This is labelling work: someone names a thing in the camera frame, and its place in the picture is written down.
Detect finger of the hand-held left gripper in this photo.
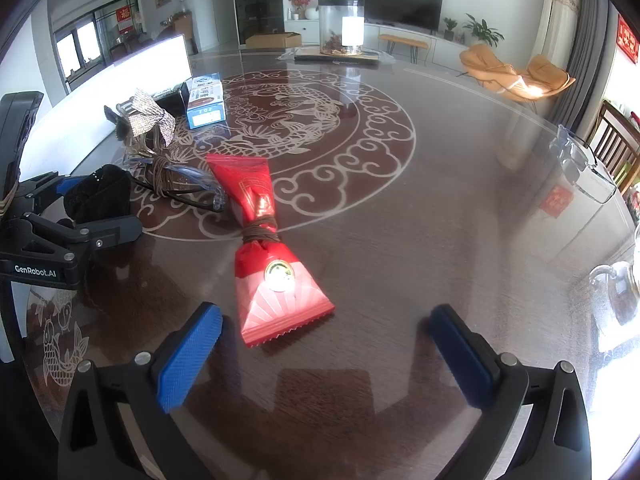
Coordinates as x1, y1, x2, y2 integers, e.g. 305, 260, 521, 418
22, 212, 143, 263
10, 171, 101, 211

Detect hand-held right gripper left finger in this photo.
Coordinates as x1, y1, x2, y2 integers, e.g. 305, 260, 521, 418
57, 301, 223, 480

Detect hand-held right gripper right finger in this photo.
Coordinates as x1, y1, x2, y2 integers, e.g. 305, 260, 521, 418
427, 304, 593, 480

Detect black box with white labels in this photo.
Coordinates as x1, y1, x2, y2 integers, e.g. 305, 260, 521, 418
150, 82, 190, 113

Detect red candy packet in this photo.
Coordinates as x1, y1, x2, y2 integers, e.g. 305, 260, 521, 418
205, 155, 335, 347

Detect blue and white medicine box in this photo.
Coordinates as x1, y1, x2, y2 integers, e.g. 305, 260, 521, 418
186, 73, 226, 130

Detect brown patterned desktop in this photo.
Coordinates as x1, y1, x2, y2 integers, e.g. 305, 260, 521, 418
0, 45, 640, 480

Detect brown elastic band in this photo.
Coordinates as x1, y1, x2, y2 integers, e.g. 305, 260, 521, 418
152, 157, 173, 193
242, 215, 278, 243
0, 180, 21, 218

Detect clear safety glasses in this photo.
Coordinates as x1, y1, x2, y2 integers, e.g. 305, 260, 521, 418
122, 152, 228, 213

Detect rhinestone bow hair clip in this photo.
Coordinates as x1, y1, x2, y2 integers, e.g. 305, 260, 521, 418
104, 88, 177, 148

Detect glass teapot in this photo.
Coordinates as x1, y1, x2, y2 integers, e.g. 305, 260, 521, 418
587, 260, 640, 341

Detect clear rimless eyeglasses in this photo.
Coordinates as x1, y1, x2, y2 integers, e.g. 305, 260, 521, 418
549, 124, 618, 205

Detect brown cardboard carton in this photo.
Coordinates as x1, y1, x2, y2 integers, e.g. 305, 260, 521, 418
245, 31, 303, 50

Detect wooden chair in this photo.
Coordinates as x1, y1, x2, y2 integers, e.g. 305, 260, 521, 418
587, 100, 640, 196

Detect dark glass display cabinet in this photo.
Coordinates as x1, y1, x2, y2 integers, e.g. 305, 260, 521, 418
232, 0, 286, 48

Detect orange lounge chair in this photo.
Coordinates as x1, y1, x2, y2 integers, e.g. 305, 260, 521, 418
459, 43, 576, 106

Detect glass terrarium jar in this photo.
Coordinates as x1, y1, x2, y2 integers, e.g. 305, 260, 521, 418
318, 0, 366, 57

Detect wooden bench with metal legs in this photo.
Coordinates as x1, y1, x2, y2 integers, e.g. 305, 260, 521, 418
377, 34, 431, 63

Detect white television cabinet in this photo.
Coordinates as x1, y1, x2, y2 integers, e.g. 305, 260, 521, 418
284, 17, 476, 66

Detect tall green potted plant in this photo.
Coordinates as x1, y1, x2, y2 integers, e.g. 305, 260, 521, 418
461, 13, 505, 48

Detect grey curtain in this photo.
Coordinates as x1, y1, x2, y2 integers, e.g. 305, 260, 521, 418
555, 0, 621, 136

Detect covered standing air conditioner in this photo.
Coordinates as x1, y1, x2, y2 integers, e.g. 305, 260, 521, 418
530, 0, 582, 73

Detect black television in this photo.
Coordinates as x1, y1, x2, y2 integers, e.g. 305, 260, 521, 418
361, 0, 444, 31

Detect red wall hanging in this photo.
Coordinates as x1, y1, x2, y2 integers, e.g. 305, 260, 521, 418
616, 14, 640, 65

